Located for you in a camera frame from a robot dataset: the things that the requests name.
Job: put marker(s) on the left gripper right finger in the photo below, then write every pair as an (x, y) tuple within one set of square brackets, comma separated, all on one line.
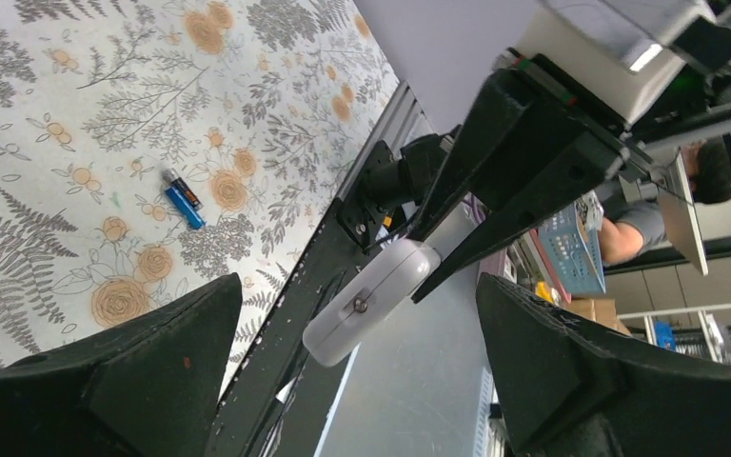
[(569, 386)]

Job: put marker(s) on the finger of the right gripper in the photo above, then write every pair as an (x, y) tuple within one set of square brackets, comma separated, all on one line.
[(510, 105), (526, 185)]

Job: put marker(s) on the blue plastic basket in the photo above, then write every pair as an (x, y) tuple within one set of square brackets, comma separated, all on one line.
[(573, 250)]

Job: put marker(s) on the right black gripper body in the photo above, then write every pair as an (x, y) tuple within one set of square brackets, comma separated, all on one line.
[(656, 74)]

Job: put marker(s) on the white remote control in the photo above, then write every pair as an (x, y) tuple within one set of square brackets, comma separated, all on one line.
[(368, 299)]

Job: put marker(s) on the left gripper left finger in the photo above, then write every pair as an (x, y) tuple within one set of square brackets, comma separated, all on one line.
[(148, 387)]

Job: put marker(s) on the floral table mat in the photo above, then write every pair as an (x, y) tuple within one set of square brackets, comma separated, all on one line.
[(260, 106)]

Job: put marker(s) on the blue AA battery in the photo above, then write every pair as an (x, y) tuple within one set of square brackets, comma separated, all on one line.
[(185, 208)]

